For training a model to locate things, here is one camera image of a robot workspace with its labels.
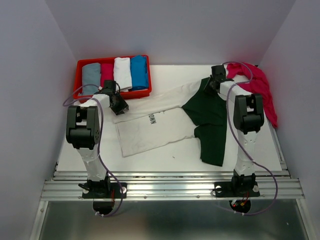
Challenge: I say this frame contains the blue rolled t-shirt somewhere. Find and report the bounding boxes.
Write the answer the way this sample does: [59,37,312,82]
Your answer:
[130,55,149,91]

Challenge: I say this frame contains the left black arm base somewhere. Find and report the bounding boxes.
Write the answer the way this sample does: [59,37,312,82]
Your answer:
[78,182,128,199]

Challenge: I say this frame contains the magenta crumpled t-shirt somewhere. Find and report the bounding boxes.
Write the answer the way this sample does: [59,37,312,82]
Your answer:
[226,62,278,129]

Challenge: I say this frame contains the cream and green t-shirt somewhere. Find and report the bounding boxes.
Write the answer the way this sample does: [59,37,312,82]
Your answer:
[113,78,227,167]

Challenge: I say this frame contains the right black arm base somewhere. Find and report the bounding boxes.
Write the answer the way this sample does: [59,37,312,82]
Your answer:
[211,173,260,199]

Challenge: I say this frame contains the magenta rolled t-shirt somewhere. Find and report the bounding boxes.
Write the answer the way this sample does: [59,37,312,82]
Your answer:
[100,63,114,87]

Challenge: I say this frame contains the grey rolled t-shirt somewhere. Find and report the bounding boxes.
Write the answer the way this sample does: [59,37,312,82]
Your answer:
[79,62,101,96]

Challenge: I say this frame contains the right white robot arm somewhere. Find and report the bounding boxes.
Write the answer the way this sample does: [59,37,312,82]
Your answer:
[204,64,265,195]

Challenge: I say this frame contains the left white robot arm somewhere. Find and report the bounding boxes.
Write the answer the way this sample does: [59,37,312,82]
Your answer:
[62,80,129,197]

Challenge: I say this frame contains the white rolled t-shirt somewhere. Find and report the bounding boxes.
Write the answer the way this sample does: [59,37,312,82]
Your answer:
[113,57,133,91]

